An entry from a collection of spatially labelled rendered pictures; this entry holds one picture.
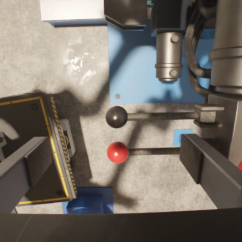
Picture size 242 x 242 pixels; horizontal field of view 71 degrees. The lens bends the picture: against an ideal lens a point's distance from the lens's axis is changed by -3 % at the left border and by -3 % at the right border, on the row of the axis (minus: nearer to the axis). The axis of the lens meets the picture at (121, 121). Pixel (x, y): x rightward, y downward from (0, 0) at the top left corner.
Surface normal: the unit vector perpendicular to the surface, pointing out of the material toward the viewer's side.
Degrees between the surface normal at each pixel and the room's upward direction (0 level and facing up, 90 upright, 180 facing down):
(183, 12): 0
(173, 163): 0
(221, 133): 90
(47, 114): 0
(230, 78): 56
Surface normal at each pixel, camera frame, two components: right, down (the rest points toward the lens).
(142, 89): 0.01, 0.26
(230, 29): -0.89, 0.14
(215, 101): -1.00, 0.02
